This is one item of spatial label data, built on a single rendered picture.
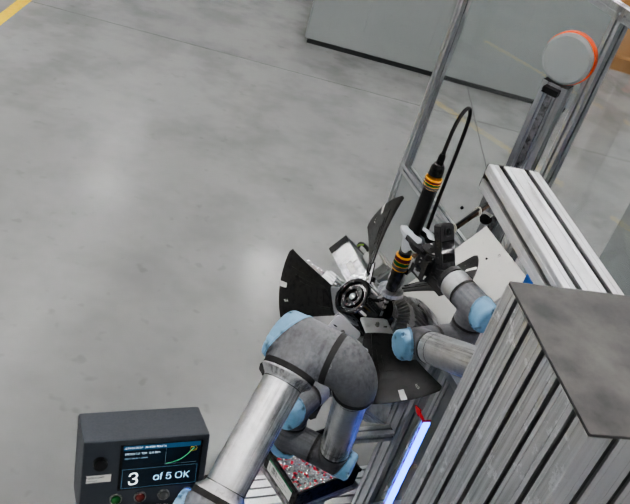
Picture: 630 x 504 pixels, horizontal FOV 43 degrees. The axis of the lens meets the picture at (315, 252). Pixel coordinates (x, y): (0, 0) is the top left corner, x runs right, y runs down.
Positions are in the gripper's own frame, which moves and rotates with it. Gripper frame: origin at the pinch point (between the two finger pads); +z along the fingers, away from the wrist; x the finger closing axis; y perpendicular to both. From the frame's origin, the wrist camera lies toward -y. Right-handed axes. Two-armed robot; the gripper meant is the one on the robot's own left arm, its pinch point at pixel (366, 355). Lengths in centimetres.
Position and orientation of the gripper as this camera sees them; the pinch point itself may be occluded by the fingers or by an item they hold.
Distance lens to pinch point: 215.7
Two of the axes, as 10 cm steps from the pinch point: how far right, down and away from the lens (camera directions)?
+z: 5.6, -3.4, 7.5
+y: -8.1, -4.1, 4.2
